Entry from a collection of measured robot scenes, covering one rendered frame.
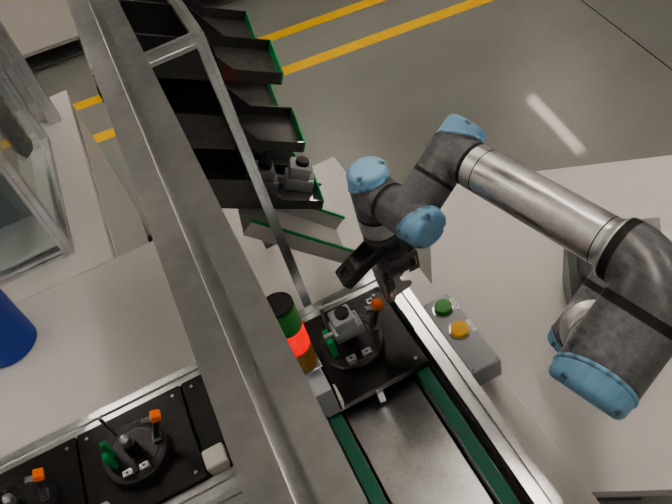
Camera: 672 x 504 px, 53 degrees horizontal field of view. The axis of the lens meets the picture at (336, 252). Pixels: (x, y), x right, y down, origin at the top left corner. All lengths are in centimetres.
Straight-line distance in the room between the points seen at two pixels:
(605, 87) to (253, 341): 352
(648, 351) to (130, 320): 135
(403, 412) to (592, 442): 37
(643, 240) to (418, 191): 35
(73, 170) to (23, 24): 279
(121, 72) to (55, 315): 167
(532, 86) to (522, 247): 207
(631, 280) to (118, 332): 134
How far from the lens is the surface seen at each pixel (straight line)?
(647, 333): 93
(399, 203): 111
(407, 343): 146
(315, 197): 148
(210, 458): 141
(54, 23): 521
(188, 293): 25
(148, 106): 36
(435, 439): 140
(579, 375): 94
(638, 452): 146
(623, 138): 340
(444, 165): 110
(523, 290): 166
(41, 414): 186
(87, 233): 223
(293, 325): 101
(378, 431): 142
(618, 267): 95
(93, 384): 183
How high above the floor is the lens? 217
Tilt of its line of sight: 46 degrees down
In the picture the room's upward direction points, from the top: 18 degrees counter-clockwise
